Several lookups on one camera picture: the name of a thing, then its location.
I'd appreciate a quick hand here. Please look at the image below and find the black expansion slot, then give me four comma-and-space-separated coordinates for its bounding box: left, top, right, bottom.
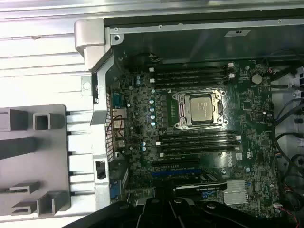
151, 158, 200, 167

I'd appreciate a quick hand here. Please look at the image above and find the silver CPU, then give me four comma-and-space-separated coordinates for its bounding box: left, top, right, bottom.
190, 96, 214, 125

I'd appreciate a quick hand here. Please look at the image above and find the black graphics card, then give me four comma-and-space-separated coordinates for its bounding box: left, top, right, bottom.
154, 181, 228, 202

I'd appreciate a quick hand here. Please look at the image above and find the thin red black wire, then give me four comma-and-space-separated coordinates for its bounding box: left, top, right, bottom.
106, 114, 126, 139

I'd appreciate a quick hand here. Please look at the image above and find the grey parts rack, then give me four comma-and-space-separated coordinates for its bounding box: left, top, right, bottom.
0, 104, 72, 218

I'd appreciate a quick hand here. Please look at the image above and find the green motherboard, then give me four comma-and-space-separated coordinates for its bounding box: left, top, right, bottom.
110, 59, 283, 217

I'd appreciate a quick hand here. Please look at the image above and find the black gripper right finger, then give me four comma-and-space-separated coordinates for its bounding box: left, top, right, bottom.
169, 199, 304, 228

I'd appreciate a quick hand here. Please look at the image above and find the metal CPU socket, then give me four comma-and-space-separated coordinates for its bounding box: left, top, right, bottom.
172, 89, 228, 130

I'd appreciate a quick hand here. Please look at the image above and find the black RAM slot bank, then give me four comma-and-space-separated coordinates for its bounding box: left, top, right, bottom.
155, 130, 242, 157
149, 62, 236, 86

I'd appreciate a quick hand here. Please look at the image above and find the blue expansion slot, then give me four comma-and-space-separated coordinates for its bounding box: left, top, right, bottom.
151, 169, 203, 179

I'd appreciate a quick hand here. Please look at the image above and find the black open PC case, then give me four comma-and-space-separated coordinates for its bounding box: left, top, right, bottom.
73, 9, 304, 228

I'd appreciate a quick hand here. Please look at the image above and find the black wire bundle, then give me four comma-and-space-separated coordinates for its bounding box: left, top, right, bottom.
273, 95, 304, 228

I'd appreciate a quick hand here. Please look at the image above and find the silver finned heatsink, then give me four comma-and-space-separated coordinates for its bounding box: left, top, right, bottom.
223, 179, 249, 206

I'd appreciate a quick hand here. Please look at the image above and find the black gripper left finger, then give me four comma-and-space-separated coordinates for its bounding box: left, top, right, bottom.
62, 198, 178, 228

